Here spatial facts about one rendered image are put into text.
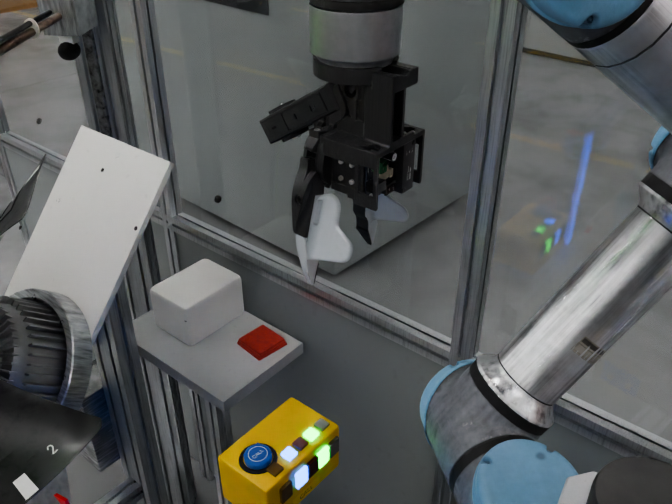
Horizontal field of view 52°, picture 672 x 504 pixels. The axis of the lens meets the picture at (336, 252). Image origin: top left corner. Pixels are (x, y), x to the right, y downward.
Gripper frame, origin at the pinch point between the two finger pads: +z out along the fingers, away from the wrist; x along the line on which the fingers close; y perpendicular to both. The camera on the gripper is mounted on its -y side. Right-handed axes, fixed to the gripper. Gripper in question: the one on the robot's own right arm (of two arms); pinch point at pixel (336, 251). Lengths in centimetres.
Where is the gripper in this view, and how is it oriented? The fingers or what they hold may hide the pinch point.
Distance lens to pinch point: 68.3
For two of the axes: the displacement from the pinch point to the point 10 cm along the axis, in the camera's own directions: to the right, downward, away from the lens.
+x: 6.3, -4.1, 6.5
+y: 7.8, 3.4, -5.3
